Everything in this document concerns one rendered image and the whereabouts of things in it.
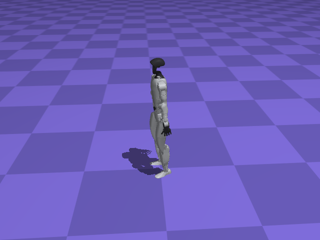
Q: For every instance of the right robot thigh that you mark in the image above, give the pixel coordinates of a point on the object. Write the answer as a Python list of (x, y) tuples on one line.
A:
[(153, 125)]

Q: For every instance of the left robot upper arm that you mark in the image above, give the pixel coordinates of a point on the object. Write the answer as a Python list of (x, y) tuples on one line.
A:
[(162, 88)]

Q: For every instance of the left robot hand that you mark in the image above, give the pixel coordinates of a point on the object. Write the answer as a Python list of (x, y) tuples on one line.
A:
[(166, 130)]

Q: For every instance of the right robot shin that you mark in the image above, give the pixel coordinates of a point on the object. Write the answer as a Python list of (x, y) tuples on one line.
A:
[(157, 151)]

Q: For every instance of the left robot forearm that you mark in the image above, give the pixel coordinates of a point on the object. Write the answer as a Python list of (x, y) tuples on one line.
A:
[(164, 115)]

